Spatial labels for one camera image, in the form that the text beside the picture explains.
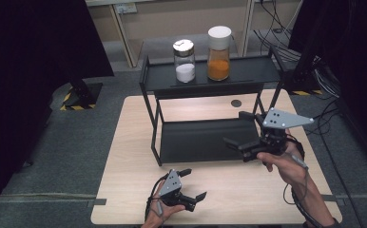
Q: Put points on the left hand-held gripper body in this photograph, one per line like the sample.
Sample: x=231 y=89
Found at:
x=171 y=186

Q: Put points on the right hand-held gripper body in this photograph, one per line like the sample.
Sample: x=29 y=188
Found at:
x=284 y=119

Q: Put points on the black metal two-tier shelf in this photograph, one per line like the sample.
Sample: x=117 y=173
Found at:
x=203 y=141

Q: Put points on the white-lidded glass jar orange powder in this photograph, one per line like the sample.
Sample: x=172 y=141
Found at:
x=219 y=53

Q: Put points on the silver-lidded glass jar white powder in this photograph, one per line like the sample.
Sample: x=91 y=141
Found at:
x=184 y=63

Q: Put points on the person's left hand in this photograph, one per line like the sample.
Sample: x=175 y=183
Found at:
x=159 y=217

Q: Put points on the person's right hand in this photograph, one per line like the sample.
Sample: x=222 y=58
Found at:
x=286 y=166

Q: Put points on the round black table grommet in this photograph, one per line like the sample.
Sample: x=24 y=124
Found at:
x=236 y=103

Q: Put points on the black stand base striped edge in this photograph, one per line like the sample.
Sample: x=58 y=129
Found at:
x=305 y=79
x=83 y=95

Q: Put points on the grey floor tape strip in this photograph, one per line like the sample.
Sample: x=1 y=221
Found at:
x=96 y=202
x=332 y=198

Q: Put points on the black curtain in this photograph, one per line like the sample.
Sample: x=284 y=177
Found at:
x=356 y=63
x=29 y=79

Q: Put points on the beige wooden shelving unit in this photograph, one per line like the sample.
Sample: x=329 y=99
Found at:
x=159 y=25

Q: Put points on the white wall socket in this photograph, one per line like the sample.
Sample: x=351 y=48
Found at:
x=126 y=8

